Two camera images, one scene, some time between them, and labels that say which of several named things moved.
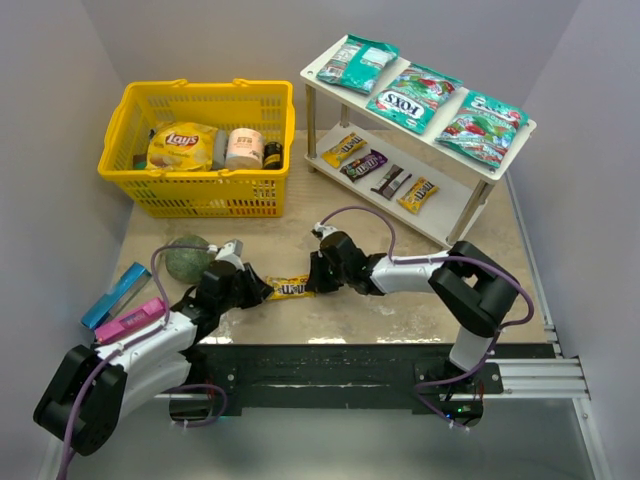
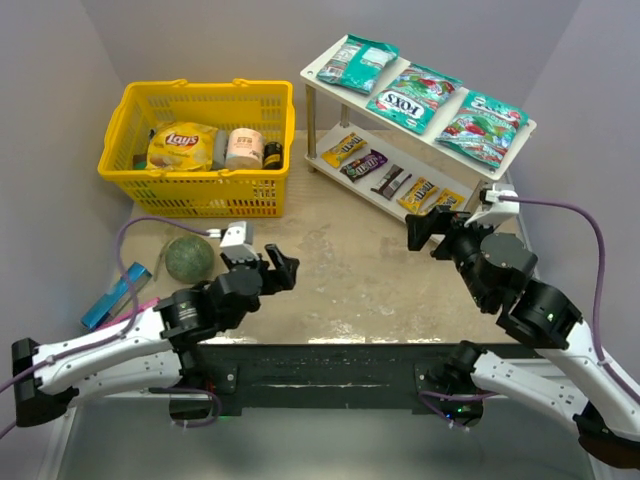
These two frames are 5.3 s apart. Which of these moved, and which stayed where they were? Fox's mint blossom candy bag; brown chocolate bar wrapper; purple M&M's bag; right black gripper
Moved: right black gripper
Stayed: brown chocolate bar wrapper; Fox's mint blossom candy bag; purple M&M's bag
